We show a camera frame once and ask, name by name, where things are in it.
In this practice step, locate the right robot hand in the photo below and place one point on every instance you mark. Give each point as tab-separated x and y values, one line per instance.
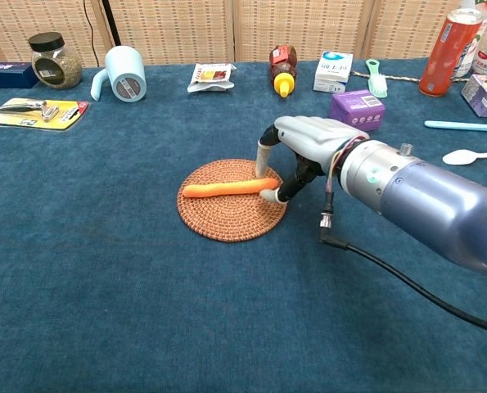
317	135

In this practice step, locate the orange stretchy strip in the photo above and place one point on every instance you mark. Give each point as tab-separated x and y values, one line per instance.
222	189

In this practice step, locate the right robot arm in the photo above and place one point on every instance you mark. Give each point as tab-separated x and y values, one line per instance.
431	200

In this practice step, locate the small purple box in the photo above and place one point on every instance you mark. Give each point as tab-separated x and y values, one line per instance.
355	108

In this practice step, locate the white blue carton box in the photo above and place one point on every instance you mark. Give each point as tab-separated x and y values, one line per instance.
332	73

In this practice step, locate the brown sauce bottle yellow cap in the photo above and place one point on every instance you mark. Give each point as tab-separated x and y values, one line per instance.
283	65

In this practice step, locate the mint green brush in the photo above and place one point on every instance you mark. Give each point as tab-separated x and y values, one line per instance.
377	84

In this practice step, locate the white red snack packet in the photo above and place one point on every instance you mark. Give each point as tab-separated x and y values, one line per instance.
210	78

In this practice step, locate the round woven rattan coaster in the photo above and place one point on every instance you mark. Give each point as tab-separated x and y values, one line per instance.
231	221

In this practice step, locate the light blue toothbrush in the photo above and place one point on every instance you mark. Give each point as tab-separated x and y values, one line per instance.
452	125

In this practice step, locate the white plastic spoon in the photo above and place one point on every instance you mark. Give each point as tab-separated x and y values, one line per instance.
460	157

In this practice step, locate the red drink can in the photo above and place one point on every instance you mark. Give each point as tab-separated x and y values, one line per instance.
447	57

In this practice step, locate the purple white plum box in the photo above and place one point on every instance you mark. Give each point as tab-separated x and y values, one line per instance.
486	96

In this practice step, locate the bamboo folding screen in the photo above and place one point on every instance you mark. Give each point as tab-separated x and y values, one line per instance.
177	28

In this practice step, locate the light blue plastic mug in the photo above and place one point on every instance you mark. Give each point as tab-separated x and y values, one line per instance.
124	69

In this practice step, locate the black tripod stand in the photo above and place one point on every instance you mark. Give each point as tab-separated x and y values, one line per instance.
110	20

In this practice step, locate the razor in yellow blister pack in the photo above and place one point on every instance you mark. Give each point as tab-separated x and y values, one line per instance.
63	116

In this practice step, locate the blue felt table cover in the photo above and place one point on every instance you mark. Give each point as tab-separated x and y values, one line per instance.
104	286

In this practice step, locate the glass jar black lid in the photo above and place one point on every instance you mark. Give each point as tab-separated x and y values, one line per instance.
57	65

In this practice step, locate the dark blue rectangular box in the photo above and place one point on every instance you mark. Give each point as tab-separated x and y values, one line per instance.
5	75

